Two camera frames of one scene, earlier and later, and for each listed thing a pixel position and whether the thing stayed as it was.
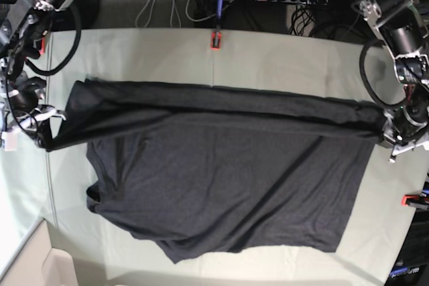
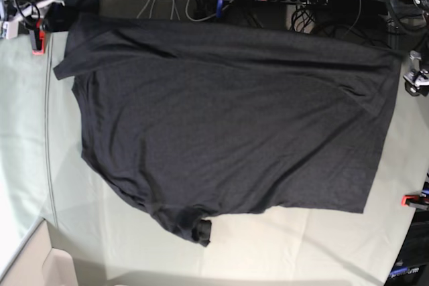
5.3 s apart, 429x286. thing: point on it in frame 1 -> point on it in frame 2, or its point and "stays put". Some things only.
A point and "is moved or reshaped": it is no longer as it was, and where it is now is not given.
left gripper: (30, 120) -> (31, 11)
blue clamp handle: (220, 5) stays put
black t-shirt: (198, 169) is moved or reshaped
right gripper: (401, 142) -> (416, 80)
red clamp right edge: (405, 197) stays put
